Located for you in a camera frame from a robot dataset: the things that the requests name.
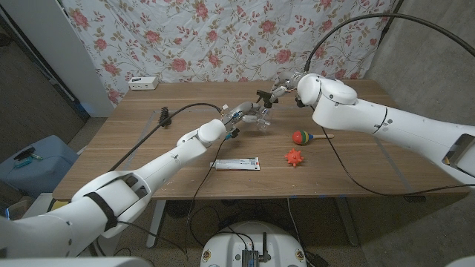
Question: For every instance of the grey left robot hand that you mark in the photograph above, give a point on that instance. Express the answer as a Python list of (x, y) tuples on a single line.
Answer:
[(243, 111)]

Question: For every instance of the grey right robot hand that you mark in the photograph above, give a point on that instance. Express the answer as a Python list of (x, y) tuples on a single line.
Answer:
[(287, 82)]

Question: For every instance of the clear plastic dispenser bottle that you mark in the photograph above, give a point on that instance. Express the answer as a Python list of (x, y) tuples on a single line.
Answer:
[(263, 126)]

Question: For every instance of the black pump spray head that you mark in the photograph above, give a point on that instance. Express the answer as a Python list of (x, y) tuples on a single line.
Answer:
[(264, 96)]

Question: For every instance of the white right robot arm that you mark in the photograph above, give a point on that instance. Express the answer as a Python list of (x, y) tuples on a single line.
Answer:
[(352, 111)]

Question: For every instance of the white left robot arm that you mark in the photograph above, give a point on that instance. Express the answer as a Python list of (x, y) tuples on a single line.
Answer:
[(167, 163)]

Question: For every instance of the colourful striped wooden maraca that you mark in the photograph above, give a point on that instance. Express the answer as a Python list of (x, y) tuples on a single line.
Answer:
[(298, 137)]

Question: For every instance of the orange spiky stress ball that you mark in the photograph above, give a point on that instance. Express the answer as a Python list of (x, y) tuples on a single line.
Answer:
[(294, 157)]

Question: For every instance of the white toothpaste tube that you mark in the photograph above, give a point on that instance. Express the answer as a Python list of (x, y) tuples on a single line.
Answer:
[(237, 163)]

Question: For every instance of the floral backdrop cloth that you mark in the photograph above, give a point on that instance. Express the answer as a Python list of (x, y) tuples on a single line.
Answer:
[(222, 37)]

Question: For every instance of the black ridged clip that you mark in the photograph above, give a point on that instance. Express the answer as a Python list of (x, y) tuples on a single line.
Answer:
[(164, 118)]

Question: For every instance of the white power strip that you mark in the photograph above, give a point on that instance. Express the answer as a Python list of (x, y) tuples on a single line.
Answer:
[(143, 83)]

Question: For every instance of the black round floor fan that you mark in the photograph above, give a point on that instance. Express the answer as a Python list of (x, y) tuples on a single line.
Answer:
[(180, 208)]

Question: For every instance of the black backdrop stand pole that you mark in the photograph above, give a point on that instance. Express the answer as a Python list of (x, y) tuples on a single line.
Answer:
[(389, 18)]

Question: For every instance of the black antenna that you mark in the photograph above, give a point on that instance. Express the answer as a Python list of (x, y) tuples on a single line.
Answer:
[(264, 246)]

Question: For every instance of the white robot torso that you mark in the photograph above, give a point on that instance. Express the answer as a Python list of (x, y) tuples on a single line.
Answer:
[(230, 248)]

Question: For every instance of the white table leg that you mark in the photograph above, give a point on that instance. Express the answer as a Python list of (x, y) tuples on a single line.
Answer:
[(156, 222)]

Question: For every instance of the black electronics module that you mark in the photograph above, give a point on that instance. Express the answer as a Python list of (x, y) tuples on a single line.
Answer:
[(249, 257)]

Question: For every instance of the grey table leg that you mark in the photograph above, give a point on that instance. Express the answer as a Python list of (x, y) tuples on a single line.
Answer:
[(347, 222)]

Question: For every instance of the black power adapter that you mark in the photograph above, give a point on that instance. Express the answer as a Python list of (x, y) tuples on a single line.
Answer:
[(315, 259)]

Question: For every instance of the blue plastic storage box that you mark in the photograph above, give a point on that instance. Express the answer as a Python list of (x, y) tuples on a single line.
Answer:
[(48, 170)]

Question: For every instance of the teal pen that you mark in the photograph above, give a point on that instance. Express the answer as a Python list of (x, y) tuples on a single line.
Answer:
[(26, 162)]

